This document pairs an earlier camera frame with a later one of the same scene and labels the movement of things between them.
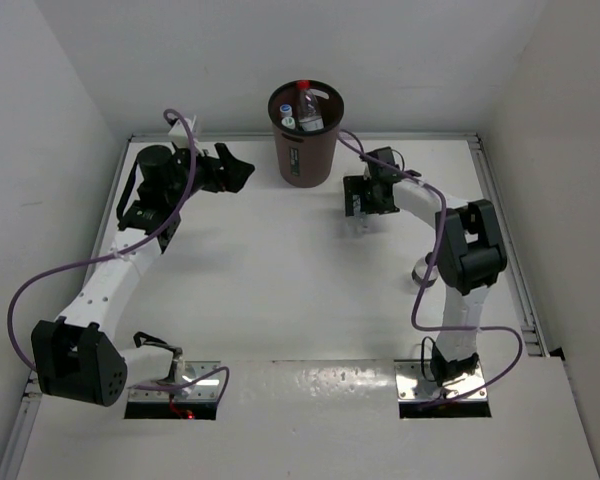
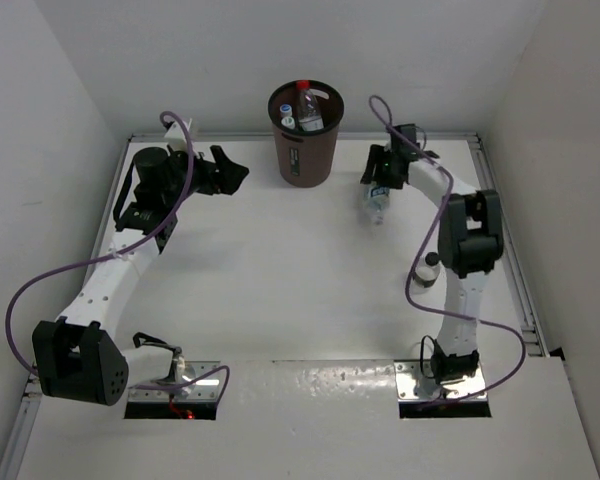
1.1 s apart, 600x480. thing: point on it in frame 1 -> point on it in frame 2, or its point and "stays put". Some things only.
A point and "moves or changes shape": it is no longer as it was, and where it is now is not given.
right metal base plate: x=416 y=381 stays put
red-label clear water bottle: x=308 y=108 stays put
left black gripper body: x=174 y=191 stays put
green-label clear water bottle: x=289 y=122 stays put
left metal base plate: x=207 y=389 stays put
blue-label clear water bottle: x=360 y=225 moves or changes shape
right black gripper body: x=372 y=205 -> x=394 y=181
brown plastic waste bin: x=305 y=157 stays put
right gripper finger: x=354 y=185 -> x=377 y=169
